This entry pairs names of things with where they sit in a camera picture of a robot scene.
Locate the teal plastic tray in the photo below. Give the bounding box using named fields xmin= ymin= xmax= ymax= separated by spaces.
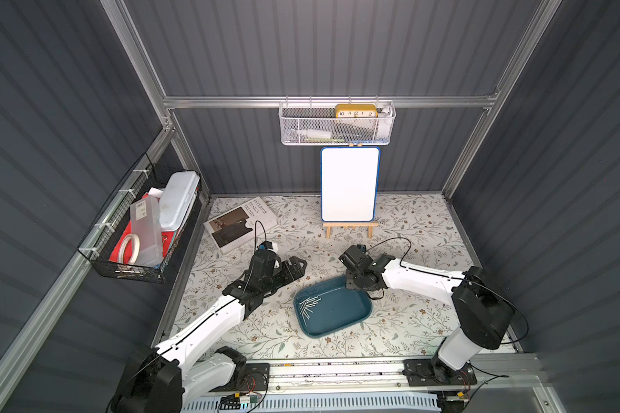
xmin=293 ymin=275 xmax=373 ymax=338

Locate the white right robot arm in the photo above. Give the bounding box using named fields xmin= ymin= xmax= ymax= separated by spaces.
xmin=339 ymin=244 xmax=518 ymax=384

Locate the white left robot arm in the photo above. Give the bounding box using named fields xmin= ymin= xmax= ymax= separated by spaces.
xmin=105 ymin=242 xmax=308 ymax=412

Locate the translucent plastic box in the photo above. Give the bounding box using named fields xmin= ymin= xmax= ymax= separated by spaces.
xmin=130 ymin=195 xmax=164 ymax=267

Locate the small wooden easel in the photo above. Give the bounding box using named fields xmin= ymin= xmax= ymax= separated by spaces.
xmin=323 ymin=221 xmax=379 ymax=239

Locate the interior design trends magazine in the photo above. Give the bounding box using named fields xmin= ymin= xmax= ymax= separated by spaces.
xmin=204 ymin=197 xmax=277 ymax=253

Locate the blue framed whiteboard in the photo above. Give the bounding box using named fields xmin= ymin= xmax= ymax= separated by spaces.
xmin=320 ymin=146 xmax=381 ymax=223

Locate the white plastic case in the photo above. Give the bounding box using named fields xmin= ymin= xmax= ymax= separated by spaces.
xmin=158 ymin=171 xmax=200 ymax=232

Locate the white tape roll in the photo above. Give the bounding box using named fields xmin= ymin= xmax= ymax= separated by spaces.
xmin=117 ymin=233 xmax=141 ymax=265

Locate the yellow clock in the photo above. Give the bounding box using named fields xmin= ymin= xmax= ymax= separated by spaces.
xmin=335 ymin=103 xmax=379 ymax=119

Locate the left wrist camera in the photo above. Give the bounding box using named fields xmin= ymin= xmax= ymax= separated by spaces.
xmin=258 ymin=240 xmax=279 ymax=253

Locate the black wire wall basket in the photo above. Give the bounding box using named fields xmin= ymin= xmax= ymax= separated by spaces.
xmin=79 ymin=156 xmax=203 ymax=284

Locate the white mesh wall basket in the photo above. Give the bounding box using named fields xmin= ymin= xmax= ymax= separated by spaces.
xmin=278 ymin=103 xmax=397 ymax=146

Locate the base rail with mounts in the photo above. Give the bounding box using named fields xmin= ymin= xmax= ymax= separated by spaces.
xmin=263 ymin=353 xmax=549 ymax=398

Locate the aluminium frame rail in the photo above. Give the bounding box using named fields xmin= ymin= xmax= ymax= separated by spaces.
xmin=163 ymin=95 xmax=497 ymax=109

